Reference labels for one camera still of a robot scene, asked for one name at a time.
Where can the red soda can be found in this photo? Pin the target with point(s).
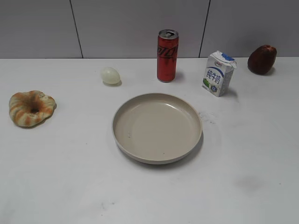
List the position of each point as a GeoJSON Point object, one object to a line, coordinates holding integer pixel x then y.
{"type": "Point", "coordinates": [167, 51]}

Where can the white blue milk carton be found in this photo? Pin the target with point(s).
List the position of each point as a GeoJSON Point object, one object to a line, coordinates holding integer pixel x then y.
{"type": "Point", "coordinates": [218, 73]}

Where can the ring-shaped croissant bread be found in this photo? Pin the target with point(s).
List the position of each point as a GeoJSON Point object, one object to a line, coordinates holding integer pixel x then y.
{"type": "Point", "coordinates": [28, 109]}

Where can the beige round plate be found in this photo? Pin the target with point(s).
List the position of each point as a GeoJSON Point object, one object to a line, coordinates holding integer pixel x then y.
{"type": "Point", "coordinates": [156, 128]}

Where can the dark red fruit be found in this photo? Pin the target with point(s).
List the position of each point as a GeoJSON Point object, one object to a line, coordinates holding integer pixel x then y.
{"type": "Point", "coordinates": [262, 59]}

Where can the white egg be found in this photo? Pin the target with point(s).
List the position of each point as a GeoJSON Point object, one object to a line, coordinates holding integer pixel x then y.
{"type": "Point", "coordinates": [110, 76]}

